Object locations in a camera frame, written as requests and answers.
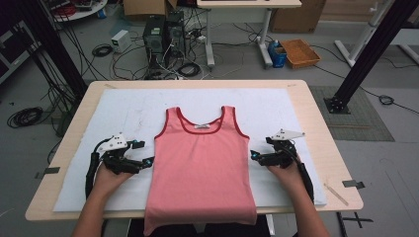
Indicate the white metal stand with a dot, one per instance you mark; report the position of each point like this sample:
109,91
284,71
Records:
365,33

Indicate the grey floor mat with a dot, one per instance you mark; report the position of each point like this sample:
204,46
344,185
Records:
355,113

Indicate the round white table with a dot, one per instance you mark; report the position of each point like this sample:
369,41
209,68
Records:
79,10

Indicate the grey tape piece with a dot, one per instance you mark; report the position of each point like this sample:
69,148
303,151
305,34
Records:
353,184
49,171

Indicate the blue container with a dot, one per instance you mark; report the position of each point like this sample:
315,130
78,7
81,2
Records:
277,54

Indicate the person's right hand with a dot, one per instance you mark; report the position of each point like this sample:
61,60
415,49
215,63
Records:
287,176

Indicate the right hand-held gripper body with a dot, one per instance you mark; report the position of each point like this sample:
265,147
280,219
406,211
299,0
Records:
282,152

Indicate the large brown cardboard box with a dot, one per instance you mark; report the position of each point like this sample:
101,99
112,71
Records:
296,16

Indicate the white power supply box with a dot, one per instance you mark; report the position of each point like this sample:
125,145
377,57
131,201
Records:
120,40

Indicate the pink tank top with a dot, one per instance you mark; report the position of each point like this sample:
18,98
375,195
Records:
201,164

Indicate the light wooden table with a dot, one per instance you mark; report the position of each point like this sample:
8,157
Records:
324,131

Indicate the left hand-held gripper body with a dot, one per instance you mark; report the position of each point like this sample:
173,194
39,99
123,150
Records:
115,154

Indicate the person's dark trousers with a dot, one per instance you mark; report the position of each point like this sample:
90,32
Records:
230,230

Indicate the black metal frame post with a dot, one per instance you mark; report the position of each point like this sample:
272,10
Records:
372,52
56,46

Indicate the thin wooden stick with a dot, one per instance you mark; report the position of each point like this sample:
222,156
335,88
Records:
336,194

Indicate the orange plastic basket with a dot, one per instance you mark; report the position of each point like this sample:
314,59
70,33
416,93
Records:
299,52

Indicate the black computer tower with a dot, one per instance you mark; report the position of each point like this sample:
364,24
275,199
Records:
153,39
176,33

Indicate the white table mat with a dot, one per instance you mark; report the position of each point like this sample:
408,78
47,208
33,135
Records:
131,112

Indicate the white height-adjustable desk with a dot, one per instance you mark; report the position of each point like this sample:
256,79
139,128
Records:
250,4

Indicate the person's left hand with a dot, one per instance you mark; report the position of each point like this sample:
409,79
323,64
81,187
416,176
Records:
110,181

